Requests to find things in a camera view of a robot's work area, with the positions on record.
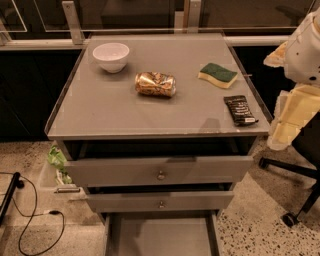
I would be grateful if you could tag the grey drawer cabinet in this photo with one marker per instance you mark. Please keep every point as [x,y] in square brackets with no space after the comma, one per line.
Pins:
[99,106]

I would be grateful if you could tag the green plastic bag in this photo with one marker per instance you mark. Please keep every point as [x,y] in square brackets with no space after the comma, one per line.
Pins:
[57,159]

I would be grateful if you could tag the grey top drawer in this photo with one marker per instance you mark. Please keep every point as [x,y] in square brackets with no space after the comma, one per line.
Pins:
[150,162]

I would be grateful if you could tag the crushed orange soda can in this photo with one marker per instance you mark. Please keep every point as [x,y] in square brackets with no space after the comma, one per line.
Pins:
[155,84]

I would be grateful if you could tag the metal railing bracket centre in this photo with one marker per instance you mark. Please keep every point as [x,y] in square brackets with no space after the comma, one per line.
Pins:
[193,11]

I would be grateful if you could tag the clear plastic bin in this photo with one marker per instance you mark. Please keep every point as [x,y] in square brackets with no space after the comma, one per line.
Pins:
[54,196]

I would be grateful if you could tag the black floor stand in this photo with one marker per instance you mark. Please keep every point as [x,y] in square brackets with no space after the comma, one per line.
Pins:
[15,183]

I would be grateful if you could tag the metal railing bracket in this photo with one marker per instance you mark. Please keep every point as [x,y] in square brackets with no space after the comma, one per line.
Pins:
[193,11]
[71,15]

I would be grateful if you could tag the black snack packet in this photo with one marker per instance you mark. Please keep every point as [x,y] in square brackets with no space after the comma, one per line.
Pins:
[239,109]

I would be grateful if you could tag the white ceramic bowl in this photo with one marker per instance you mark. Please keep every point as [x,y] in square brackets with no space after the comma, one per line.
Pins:
[112,57]

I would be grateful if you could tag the grey drawer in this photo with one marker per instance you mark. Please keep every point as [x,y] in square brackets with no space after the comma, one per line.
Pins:
[211,198]
[150,162]
[176,233]

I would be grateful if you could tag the grey middle drawer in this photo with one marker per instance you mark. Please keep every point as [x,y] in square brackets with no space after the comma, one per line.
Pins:
[211,198]

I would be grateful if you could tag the green and yellow sponge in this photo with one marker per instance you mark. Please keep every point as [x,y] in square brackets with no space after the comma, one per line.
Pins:
[218,75]

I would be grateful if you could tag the black office chair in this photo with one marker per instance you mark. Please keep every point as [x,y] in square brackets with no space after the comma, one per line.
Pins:
[307,144]

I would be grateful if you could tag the grey bottom drawer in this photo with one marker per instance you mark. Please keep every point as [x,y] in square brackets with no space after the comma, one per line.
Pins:
[176,233]

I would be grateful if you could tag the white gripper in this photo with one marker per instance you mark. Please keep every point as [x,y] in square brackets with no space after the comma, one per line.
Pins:
[302,56]

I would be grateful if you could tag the metal railing bracket left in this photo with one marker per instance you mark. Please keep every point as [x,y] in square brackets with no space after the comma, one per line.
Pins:
[71,15]

